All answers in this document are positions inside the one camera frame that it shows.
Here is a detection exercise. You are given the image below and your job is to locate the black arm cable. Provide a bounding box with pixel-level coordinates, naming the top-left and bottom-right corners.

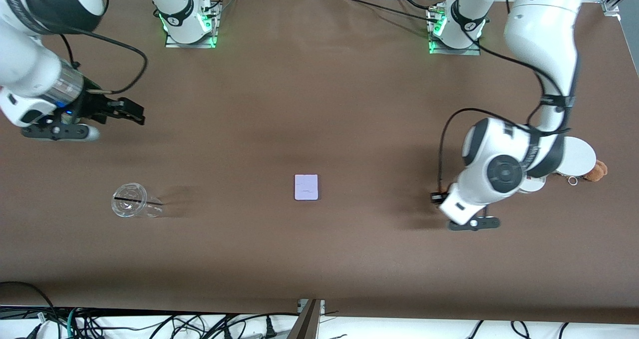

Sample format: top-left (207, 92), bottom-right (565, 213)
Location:
top-left (438, 22), bottom-right (573, 193)
top-left (58, 28), bottom-right (148, 95)

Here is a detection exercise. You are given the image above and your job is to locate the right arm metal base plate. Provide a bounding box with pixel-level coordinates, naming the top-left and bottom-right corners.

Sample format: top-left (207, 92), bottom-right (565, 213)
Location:
top-left (164, 0), bottom-right (220, 49)

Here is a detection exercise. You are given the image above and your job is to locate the long black table cable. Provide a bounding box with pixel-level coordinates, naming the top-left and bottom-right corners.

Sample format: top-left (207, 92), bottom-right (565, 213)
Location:
top-left (342, 0), bottom-right (440, 22)

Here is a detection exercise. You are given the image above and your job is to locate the white rectangular card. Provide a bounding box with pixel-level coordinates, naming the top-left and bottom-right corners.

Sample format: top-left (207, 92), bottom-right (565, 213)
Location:
top-left (294, 174), bottom-right (320, 201)

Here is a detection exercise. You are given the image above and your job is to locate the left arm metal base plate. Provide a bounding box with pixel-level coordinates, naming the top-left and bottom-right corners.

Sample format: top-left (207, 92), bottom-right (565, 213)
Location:
top-left (427, 5), bottom-right (482, 56)

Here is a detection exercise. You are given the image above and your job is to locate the clear plastic cup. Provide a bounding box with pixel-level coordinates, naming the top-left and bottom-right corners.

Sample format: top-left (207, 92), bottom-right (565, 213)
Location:
top-left (111, 182), bottom-right (164, 219)

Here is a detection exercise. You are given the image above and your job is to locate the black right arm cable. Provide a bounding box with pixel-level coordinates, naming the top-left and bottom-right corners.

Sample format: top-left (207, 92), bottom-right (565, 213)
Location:
top-left (58, 28), bottom-right (148, 95)

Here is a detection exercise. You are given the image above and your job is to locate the brown teddy bear keychain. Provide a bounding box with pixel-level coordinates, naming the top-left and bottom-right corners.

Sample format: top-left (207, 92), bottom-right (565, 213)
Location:
top-left (567, 160), bottom-right (609, 186)

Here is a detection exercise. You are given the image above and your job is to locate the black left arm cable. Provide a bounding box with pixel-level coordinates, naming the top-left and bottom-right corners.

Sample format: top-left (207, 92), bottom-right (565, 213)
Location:
top-left (438, 22), bottom-right (573, 193)

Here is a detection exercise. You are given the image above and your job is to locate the thick black floor cable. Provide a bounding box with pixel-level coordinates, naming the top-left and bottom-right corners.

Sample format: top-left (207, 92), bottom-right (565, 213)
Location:
top-left (0, 281), bottom-right (59, 339)

